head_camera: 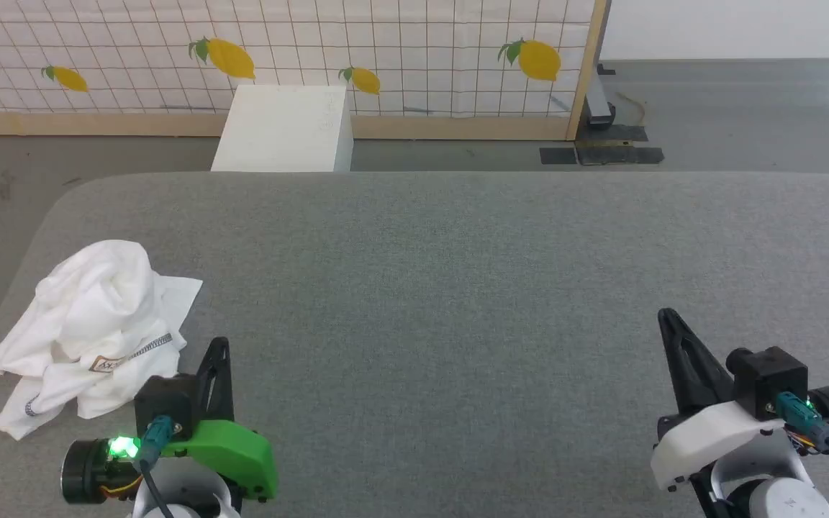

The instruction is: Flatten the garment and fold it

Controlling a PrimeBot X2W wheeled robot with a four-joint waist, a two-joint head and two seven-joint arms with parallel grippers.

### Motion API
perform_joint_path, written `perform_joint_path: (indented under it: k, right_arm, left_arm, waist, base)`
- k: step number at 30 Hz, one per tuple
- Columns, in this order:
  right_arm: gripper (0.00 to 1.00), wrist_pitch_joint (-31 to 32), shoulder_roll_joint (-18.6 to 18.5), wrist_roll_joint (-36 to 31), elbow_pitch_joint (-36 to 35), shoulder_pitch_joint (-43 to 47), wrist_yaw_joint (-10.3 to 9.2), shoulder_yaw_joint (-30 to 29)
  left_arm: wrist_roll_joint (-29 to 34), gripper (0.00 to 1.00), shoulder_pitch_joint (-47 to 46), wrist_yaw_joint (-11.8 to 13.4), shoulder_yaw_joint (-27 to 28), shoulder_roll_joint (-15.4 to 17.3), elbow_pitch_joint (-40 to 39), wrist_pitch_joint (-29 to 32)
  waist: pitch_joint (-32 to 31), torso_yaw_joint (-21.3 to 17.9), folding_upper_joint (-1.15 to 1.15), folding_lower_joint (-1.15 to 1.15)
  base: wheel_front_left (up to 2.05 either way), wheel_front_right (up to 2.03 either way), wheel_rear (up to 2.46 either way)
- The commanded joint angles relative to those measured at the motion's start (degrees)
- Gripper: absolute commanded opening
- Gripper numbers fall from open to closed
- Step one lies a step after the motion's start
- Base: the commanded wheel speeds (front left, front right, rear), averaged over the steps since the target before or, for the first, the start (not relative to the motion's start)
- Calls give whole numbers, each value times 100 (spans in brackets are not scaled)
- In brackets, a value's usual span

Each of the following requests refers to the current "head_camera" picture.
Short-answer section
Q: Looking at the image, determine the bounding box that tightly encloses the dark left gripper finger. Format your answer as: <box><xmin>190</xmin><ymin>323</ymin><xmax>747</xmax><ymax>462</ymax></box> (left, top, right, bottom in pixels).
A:
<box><xmin>195</xmin><ymin>336</ymin><xmax>235</xmax><ymax>425</ymax></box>

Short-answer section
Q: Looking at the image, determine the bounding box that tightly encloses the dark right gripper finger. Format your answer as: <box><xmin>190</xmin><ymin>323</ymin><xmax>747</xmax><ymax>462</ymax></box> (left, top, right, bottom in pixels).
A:
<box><xmin>657</xmin><ymin>307</ymin><xmax>736</xmax><ymax>418</ymax></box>

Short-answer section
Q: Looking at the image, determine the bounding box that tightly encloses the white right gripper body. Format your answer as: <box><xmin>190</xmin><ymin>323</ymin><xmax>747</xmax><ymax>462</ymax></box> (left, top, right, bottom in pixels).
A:
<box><xmin>650</xmin><ymin>400</ymin><xmax>788</xmax><ymax>494</ymax></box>

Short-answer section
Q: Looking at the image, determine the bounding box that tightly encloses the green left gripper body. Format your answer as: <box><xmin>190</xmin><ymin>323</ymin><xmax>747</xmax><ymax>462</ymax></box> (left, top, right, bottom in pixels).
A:
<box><xmin>161</xmin><ymin>419</ymin><xmax>279</xmax><ymax>503</ymax></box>

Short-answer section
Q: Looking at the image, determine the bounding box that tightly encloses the white zip garment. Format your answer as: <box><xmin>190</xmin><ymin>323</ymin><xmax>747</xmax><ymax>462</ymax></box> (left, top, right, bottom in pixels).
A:
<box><xmin>0</xmin><ymin>240</ymin><xmax>204</xmax><ymax>441</ymax></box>

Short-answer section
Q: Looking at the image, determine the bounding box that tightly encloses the black floor tape strip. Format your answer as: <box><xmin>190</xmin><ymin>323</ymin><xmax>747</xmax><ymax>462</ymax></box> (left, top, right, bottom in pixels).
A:
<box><xmin>576</xmin><ymin>143</ymin><xmax>665</xmax><ymax>166</ymax></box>
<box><xmin>587</xmin><ymin>124</ymin><xmax>649</xmax><ymax>143</ymax></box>

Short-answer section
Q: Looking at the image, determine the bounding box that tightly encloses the white rectangular block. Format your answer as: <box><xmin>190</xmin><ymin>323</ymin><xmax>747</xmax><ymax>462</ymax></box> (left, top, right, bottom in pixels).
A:
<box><xmin>211</xmin><ymin>84</ymin><xmax>354</xmax><ymax>173</ymax></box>

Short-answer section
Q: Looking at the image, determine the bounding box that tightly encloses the grey metal partition foot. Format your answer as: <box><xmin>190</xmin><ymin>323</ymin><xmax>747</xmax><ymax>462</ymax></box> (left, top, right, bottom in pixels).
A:
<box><xmin>582</xmin><ymin>63</ymin><xmax>617</xmax><ymax>132</ymax></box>

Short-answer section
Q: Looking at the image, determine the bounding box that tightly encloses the white partition board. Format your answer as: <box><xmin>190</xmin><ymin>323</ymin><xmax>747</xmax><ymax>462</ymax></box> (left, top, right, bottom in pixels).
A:
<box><xmin>599</xmin><ymin>0</ymin><xmax>829</xmax><ymax>62</ymax></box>

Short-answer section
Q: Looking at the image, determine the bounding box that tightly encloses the lemon print partition screen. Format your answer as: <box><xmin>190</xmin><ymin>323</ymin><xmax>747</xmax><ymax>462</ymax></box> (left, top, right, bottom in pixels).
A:
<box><xmin>0</xmin><ymin>0</ymin><xmax>608</xmax><ymax>141</ymax></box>

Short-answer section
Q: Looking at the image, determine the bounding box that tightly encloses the thin yellow floor cable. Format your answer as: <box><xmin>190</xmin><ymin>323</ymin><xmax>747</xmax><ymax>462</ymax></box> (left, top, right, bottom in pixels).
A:
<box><xmin>616</xmin><ymin>91</ymin><xmax>648</xmax><ymax>127</ymax></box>

